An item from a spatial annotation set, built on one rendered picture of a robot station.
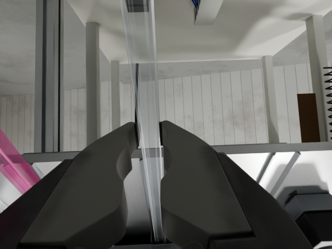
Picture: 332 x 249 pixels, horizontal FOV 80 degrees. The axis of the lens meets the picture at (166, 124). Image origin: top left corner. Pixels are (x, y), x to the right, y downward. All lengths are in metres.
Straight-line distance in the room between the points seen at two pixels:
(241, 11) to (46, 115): 0.55
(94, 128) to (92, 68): 0.17
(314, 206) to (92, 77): 0.54
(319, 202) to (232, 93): 2.82
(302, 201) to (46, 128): 0.43
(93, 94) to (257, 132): 2.64
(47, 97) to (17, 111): 4.16
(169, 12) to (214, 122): 2.47
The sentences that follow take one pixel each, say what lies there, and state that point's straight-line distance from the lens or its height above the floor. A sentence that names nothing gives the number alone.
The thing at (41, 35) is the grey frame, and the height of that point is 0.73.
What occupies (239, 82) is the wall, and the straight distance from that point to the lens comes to 3.09.
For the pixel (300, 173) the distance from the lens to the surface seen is 0.23.
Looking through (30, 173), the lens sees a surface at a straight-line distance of 0.21.
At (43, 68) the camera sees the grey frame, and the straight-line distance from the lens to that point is 0.50.
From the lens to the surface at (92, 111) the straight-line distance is 0.58.
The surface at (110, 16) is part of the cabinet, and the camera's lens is 0.63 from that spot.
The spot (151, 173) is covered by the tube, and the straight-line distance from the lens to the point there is 0.16.
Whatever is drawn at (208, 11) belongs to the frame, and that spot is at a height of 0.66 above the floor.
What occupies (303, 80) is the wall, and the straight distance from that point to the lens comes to 3.28.
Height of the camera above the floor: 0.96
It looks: 5 degrees down
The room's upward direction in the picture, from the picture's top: 178 degrees clockwise
